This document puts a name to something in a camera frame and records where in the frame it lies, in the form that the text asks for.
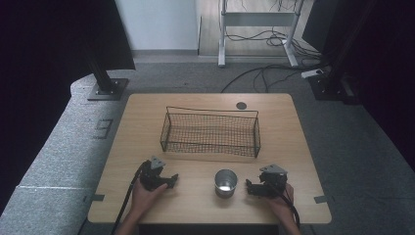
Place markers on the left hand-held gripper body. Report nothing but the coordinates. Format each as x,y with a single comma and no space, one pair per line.
152,174

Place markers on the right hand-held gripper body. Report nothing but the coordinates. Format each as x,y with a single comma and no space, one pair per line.
273,181

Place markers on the silver metal cup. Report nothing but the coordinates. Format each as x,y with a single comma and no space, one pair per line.
225,183

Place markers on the person's right hand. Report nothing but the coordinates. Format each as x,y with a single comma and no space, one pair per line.
280,205

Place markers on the person's left hand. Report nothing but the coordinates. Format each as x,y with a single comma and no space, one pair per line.
143,199

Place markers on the grey floor socket hatch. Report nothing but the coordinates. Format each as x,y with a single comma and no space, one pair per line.
103,128

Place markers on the round dark table grommet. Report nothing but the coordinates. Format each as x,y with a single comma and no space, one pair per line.
241,105

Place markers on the black metal stand with base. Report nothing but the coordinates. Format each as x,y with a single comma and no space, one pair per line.
106,86
329,86

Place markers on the white power strip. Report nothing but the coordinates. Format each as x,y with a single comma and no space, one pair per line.
311,73

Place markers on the black curtain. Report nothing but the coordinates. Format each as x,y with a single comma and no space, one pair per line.
49,49
385,65

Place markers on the grey table edge bracket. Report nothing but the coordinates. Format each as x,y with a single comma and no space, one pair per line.
320,199
96,197

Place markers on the white metal desk frame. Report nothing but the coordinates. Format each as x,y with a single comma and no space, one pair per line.
257,19

